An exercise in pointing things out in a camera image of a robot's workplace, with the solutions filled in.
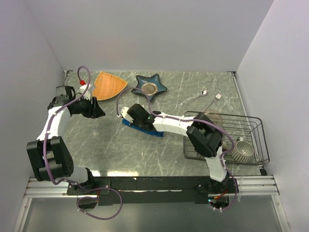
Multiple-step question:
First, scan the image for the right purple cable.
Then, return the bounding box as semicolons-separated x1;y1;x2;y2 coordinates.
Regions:
115;87;239;213

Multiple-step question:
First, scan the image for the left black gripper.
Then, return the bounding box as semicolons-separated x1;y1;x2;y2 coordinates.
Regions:
72;95;105;119

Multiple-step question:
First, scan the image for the dark blue star dish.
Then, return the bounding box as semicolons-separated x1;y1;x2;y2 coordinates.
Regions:
131;73;168;101

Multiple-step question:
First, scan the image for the silver fork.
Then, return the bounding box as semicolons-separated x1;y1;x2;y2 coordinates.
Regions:
203;93;222;112

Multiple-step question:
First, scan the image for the purple cable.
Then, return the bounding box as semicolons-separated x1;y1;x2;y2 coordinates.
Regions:
115;87;239;213
42;65;123;220

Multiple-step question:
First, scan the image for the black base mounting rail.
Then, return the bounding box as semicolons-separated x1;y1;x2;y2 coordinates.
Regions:
67;176;239;206

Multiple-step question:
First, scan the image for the orange woven basket tray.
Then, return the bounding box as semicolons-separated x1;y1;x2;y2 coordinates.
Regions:
92;72;127;101

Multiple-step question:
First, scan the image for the grey ribbed mug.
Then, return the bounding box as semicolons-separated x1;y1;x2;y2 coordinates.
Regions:
231;137;254;163

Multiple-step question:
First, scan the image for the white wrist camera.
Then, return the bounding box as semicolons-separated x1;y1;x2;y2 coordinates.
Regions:
120;106;133;123
76;80;96;100

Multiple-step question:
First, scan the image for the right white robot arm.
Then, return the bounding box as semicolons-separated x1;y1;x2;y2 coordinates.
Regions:
121;104;229;193

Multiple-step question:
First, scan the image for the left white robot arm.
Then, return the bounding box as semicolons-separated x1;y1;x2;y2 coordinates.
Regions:
26;84;105;194

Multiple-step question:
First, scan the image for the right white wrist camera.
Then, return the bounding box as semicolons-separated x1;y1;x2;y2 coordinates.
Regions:
120;106;133;123

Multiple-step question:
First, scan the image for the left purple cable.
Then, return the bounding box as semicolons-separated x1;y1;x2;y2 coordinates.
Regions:
42;65;123;220

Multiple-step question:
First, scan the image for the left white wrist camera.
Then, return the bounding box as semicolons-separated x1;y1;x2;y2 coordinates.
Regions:
76;80;96;100

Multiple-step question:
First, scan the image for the blue cloth napkin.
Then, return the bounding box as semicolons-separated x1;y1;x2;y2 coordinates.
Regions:
122;118;164;137

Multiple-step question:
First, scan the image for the black wire dish rack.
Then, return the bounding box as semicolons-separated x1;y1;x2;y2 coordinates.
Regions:
183;111;270;166

